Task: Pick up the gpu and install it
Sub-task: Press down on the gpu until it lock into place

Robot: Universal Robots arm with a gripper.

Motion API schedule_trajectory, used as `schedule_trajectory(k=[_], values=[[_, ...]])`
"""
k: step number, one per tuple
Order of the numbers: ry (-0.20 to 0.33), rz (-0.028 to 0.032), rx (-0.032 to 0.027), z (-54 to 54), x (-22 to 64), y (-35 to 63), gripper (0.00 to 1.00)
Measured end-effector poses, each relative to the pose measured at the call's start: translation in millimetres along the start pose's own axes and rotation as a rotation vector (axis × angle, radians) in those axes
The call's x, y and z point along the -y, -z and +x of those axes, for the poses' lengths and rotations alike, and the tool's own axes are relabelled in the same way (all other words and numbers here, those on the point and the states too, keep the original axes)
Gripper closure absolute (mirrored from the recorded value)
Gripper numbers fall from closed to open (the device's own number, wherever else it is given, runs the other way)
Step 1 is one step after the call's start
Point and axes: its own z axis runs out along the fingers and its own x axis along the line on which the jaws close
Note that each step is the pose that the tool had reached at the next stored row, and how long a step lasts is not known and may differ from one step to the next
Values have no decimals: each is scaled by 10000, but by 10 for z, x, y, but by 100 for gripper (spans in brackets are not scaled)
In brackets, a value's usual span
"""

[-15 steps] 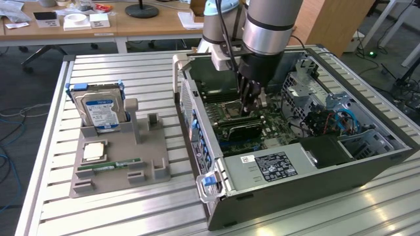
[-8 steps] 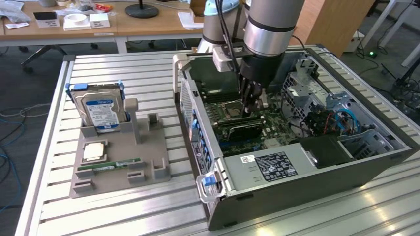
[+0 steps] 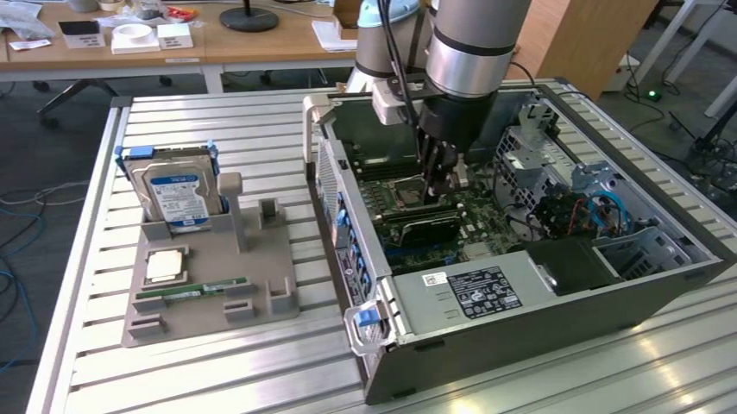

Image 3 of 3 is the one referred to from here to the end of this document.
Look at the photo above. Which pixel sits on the white table frame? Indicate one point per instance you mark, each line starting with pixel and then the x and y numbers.
pixel 668 32

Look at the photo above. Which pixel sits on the clear plastic bag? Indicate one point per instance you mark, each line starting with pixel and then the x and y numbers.
pixel 23 19

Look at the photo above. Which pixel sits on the white tape roll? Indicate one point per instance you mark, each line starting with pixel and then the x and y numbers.
pixel 133 32

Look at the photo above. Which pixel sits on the small red item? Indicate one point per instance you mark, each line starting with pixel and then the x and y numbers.
pixel 179 15

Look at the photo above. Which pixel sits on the white socket box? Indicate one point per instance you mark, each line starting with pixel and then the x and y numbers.
pixel 628 73

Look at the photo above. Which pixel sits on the tall silver disk bay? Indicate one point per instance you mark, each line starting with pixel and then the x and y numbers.
pixel 531 159

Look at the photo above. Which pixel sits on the white box with black top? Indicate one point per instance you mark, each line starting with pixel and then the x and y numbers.
pixel 81 36

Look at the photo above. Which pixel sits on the silver metal bracket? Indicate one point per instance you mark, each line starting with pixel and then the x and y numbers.
pixel 599 177

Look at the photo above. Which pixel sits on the flat white box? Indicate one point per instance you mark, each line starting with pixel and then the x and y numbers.
pixel 135 48

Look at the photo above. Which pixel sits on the CPU socket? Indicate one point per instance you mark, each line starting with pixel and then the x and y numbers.
pixel 406 192

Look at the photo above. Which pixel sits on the green RAM stick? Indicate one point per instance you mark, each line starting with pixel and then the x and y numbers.
pixel 190 291

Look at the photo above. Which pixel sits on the black round lamp base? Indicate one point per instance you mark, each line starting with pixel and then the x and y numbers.
pixel 247 19

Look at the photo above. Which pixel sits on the grey parts rack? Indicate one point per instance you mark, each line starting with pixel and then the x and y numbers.
pixel 213 254

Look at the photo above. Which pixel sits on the stack of white papers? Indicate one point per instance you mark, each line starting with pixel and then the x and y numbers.
pixel 332 36

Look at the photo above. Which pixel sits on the wooden cabinet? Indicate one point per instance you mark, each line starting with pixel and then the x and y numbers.
pixel 588 43

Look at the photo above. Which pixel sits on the wooden office desk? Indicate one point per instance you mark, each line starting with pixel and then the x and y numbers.
pixel 259 47
pixel 115 60

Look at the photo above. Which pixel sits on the red and white card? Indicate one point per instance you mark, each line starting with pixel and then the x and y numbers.
pixel 29 44

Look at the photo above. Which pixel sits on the beige masking tape roll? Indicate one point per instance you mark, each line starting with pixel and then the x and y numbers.
pixel 110 5

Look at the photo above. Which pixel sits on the device with green light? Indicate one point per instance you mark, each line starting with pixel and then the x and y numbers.
pixel 653 95

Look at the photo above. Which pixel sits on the low silver disk bay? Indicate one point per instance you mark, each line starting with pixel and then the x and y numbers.
pixel 663 254

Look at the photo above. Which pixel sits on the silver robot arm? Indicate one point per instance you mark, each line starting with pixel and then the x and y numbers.
pixel 466 52

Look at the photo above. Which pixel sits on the grey cup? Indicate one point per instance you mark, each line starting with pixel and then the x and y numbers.
pixel 83 5

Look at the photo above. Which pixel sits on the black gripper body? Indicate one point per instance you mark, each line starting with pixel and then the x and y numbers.
pixel 454 118

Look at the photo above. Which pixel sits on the white cube box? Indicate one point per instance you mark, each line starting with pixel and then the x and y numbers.
pixel 175 36

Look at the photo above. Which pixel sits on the hard disk in blue caddy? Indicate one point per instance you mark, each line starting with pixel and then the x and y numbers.
pixel 175 198

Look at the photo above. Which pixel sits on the open grey PC case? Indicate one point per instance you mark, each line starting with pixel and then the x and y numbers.
pixel 519 345

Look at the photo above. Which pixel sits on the silver CPU chip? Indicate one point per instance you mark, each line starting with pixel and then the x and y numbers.
pixel 165 267

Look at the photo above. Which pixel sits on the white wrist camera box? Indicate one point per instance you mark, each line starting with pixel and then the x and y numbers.
pixel 392 105

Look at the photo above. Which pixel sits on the grey power supply unit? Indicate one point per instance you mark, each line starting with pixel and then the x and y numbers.
pixel 421 302

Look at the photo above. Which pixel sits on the black chair base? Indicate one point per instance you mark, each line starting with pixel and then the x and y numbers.
pixel 75 92

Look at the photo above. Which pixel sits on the green motherboard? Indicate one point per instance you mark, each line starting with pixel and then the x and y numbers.
pixel 484 224

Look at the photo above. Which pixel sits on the blue expansion slot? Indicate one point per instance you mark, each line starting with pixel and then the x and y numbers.
pixel 394 252

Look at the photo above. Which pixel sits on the black graphics card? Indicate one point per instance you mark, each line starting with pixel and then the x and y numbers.
pixel 432 233

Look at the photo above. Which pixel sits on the brown cardboard box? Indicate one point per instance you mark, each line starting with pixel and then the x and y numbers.
pixel 346 13

